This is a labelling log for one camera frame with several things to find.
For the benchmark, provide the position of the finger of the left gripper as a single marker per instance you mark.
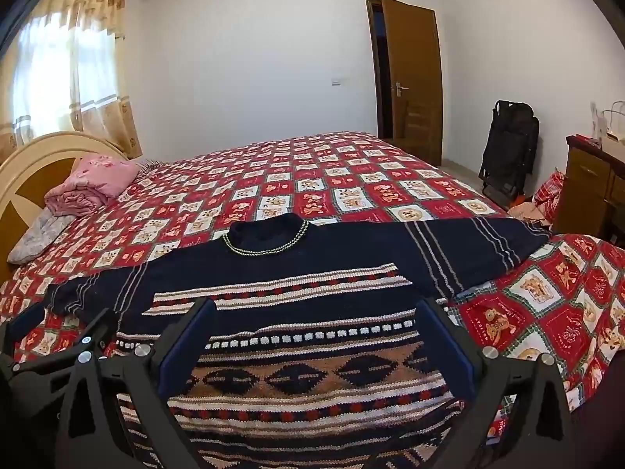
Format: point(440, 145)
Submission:
point(44, 379)
point(13, 331)

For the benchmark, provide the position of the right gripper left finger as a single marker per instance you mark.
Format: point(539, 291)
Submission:
point(92, 433)

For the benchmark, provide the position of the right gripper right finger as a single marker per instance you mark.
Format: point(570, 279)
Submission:
point(516, 413)

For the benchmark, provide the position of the navy patterned knit sweater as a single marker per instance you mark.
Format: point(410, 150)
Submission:
point(312, 358)

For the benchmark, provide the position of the grey floral pillow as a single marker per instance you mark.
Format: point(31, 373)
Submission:
point(43, 232)

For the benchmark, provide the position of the red patchwork bear bedspread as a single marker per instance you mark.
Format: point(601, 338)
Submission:
point(571, 294)

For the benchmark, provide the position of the cream wooden headboard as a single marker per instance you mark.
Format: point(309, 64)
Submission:
point(30, 172)

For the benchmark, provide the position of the folded pink blanket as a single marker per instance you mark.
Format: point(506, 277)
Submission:
point(94, 183)

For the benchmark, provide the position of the red patterned bag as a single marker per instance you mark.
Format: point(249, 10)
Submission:
point(547, 197)

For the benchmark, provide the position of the brown wooden dresser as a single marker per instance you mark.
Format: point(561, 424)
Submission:
point(592, 198)

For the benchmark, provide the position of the beige patterned curtain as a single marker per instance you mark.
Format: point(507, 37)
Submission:
point(64, 72)

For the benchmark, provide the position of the white paper bag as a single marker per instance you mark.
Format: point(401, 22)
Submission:
point(608, 128)

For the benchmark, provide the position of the brown wooden door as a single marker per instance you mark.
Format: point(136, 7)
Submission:
point(408, 77)

